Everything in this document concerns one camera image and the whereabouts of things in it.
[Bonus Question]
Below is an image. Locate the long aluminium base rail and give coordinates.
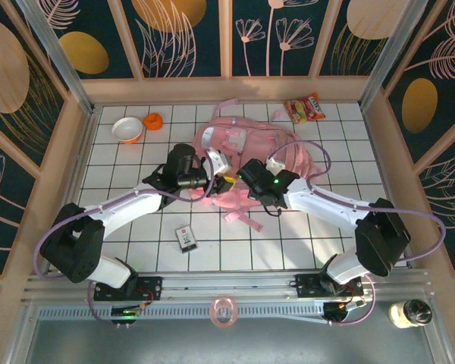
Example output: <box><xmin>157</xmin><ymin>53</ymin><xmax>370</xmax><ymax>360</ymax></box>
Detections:
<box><xmin>22</xmin><ymin>268</ymin><xmax>437</xmax><ymax>303</ymax></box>

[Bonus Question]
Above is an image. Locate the bottle with black cap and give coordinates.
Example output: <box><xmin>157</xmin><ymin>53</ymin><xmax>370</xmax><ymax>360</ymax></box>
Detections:
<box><xmin>388</xmin><ymin>298</ymin><xmax>434</xmax><ymax>329</ymax></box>

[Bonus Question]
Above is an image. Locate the slotted grey cable duct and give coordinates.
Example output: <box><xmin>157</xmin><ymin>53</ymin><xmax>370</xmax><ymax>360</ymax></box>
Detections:
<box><xmin>37</xmin><ymin>305</ymin><xmax>399</xmax><ymax>322</ymax></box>

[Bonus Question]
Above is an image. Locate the black and white card box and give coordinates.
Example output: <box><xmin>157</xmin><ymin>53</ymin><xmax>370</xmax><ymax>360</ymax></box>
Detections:
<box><xmin>173</xmin><ymin>224</ymin><xmax>199</xmax><ymax>254</ymax></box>

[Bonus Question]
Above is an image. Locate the pink student backpack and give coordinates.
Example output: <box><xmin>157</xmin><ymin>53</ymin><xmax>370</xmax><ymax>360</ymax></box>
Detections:
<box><xmin>190</xmin><ymin>97</ymin><xmax>324</xmax><ymax>233</ymax></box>

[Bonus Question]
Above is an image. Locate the aluminium frame post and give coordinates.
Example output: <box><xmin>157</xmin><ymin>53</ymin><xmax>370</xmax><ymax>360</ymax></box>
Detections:
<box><xmin>359</xmin><ymin>0</ymin><xmax>430</xmax><ymax>111</ymax></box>
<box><xmin>17</xmin><ymin>0</ymin><xmax>96</xmax><ymax>115</ymax></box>

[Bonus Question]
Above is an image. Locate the pink tape roll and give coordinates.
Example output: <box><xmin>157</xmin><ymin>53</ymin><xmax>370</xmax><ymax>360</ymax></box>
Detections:
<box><xmin>209</xmin><ymin>296</ymin><xmax>239</xmax><ymax>329</ymax></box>

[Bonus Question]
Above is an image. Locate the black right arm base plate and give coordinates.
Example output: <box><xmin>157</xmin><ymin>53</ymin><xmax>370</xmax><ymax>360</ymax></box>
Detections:
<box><xmin>295</xmin><ymin>273</ymin><xmax>365</xmax><ymax>300</ymax></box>

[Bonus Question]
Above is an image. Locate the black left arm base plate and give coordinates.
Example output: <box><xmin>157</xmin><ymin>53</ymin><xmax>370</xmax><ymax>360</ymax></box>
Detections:
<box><xmin>93</xmin><ymin>276</ymin><xmax>163</xmax><ymax>303</ymax></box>

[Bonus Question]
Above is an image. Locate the aluminium table edge rail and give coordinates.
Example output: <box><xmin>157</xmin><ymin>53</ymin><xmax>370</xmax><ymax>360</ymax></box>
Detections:
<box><xmin>358</xmin><ymin>104</ymin><xmax>403</xmax><ymax>213</ymax></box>
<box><xmin>66</xmin><ymin>105</ymin><xmax>102</xmax><ymax>208</ymax></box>

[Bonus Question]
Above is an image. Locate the small black circuit board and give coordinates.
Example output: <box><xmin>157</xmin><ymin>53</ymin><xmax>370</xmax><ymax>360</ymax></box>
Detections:
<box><xmin>111</xmin><ymin>303</ymin><xmax>142</xmax><ymax>328</ymax></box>
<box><xmin>323</xmin><ymin>299</ymin><xmax>366</xmax><ymax>326</ymax></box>

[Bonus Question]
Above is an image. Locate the orange snack packet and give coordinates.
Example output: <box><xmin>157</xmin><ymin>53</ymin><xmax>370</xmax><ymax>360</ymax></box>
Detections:
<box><xmin>283</xmin><ymin>93</ymin><xmax>326</xmax><ymax>124</ymax></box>

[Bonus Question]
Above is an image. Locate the white bowl with orange base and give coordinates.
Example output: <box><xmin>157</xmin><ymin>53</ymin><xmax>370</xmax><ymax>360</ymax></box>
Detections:
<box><xmin>111</xmin><ymin>116</ymin><xmax>144</xmax><ymax>144</ymax></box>

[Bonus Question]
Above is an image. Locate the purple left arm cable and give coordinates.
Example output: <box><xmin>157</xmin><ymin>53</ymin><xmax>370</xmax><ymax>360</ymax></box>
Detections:
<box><xmin>36</xmin><ymin>155</ymin><xmax>217</xmax><ymax>327</ymax></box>

